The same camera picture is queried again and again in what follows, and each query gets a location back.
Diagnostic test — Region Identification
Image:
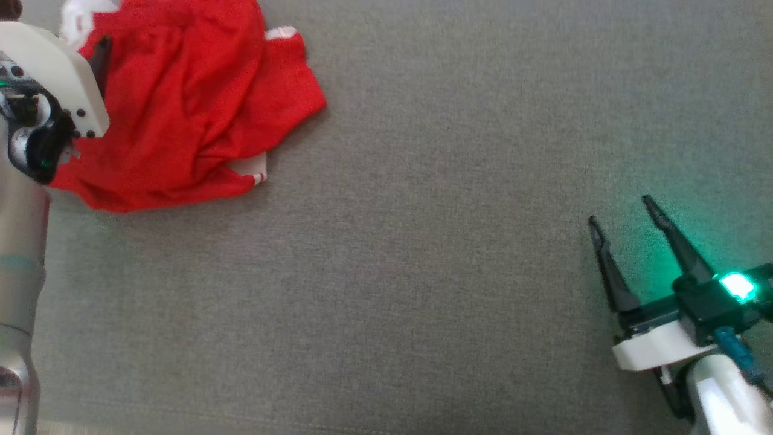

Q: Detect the plain red mesh garment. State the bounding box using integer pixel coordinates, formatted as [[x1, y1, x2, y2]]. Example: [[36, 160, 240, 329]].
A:
[[48, 0, 327, 213]]

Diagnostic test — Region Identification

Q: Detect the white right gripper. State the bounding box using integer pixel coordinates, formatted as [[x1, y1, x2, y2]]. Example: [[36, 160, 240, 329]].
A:
[[588, 195, 720, 372]]

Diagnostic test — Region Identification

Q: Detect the large grey sofa seat cushion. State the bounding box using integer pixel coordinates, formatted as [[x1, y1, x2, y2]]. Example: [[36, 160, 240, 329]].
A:
[[0, 0, 773, 435]]

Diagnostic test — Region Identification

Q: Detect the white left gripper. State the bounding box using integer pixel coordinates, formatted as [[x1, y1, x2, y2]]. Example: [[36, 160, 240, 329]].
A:
[[0, 22, 114, 140]]

